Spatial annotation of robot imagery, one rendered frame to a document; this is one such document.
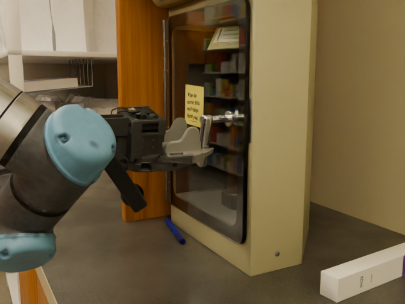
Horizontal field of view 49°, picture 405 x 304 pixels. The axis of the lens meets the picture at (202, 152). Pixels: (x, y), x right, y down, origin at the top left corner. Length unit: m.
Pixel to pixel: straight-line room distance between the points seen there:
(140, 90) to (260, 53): 0.38
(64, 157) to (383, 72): 0.80
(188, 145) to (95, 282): 0.27
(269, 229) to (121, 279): 0.26
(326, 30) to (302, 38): 0.46
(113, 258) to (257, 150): 0.34
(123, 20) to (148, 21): 0.06
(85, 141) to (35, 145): 0.05
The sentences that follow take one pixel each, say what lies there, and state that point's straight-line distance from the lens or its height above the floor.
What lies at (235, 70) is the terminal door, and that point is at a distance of 0.73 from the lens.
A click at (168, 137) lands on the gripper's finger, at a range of 0.73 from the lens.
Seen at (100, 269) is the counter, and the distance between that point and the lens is 0.82.
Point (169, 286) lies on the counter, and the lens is 0.75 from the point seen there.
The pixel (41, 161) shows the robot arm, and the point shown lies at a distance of 0.47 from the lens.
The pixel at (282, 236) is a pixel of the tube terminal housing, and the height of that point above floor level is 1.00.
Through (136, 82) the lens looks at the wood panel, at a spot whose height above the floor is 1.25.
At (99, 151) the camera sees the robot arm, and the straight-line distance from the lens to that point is 0.45.
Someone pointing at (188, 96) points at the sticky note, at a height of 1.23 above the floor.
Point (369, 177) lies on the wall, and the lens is 1.13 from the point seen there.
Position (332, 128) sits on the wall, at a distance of 1.20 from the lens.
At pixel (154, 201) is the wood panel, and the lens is 1.07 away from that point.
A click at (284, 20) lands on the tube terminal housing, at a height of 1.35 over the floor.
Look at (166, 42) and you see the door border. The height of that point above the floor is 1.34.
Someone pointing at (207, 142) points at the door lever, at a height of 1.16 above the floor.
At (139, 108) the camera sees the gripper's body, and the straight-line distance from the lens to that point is 0.70.
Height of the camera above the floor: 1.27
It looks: 10 degrees down
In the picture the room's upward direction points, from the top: straight up
